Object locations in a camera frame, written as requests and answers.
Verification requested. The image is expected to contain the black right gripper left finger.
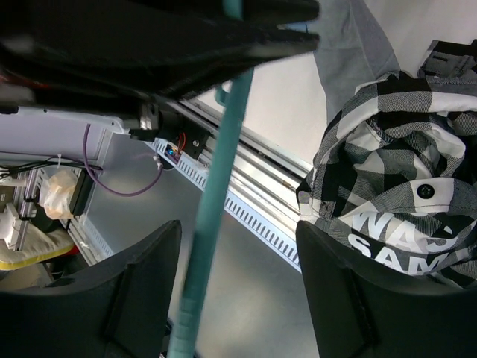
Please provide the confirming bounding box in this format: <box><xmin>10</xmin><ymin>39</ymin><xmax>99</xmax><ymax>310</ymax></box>
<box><xmin>1</xmin><ymin>220</ymin><xmax>182</xmax><ymax>357</ymax></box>

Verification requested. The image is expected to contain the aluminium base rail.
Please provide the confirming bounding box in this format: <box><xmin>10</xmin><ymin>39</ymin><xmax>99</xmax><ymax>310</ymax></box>
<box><xmin>171</xmin><ymin>99</ymin><xmax>311</xmax><ymax>233</ymax></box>

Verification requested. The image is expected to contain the grey shirt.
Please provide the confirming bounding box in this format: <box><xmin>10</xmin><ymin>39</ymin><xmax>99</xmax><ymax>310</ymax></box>
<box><xmin>309</xmin><ymin>0</ymin><xmax>400</xmax><ymax>122</ymax></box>

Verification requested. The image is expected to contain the teal plastic hanger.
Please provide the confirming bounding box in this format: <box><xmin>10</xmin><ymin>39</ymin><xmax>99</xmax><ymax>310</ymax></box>
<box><xmin>165</xmin><ymin>0</ymin><xmax>314</xmax><ymax>358</ymax></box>

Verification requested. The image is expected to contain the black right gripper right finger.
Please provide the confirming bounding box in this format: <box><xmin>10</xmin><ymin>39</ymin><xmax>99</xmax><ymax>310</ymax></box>
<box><xmin>296</xmin><ymin>222</ymin><xmax>476</xmax><ymax>357</ymax></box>

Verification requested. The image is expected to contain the white slotted cable duct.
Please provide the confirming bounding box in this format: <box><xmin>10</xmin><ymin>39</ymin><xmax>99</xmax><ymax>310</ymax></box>
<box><xmin>150</xmin><ymin>139</ymin><xmax>301</xmax><ymax>271</ymax></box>

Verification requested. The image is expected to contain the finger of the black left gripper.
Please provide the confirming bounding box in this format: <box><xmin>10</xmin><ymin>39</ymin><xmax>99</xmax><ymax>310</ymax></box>
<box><xmin>1</xmin><ymin>1</ymin><xmax>319</xmax><ymax>99</ymax></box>

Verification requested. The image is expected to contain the black white checked shirt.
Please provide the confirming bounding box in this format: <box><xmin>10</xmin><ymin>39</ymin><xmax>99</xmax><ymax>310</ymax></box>
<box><xmin>297</xmin><ymin>41</ymin><xmax>476</xmax><ymax>289</ymax></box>

